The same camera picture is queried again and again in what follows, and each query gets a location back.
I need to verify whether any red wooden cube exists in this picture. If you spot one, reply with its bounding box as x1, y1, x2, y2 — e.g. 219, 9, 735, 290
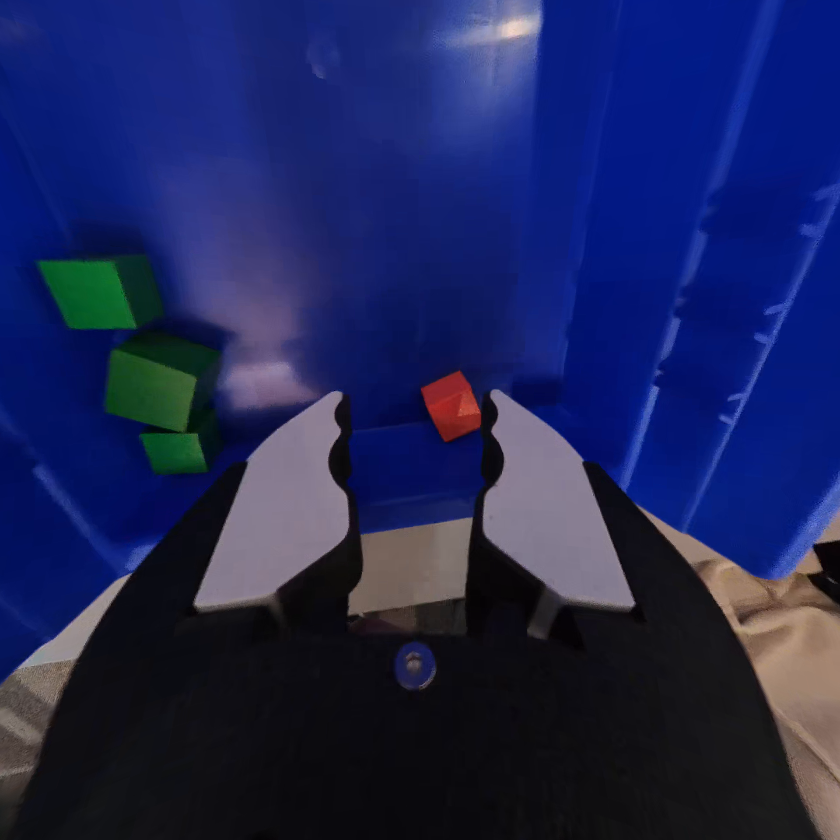
420, 369, 483, 444

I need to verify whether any blue plastic bin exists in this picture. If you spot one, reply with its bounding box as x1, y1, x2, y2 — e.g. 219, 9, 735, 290
0, 0, 840, 680

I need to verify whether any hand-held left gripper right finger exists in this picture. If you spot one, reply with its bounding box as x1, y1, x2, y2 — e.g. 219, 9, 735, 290
465, 388, 637, 639

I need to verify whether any person's cream sweatshirt torso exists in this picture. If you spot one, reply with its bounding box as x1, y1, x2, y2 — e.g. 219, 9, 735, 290
692, 518, 840, 840

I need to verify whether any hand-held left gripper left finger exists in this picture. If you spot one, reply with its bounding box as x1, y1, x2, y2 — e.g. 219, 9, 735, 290
193, 390, 364, 634

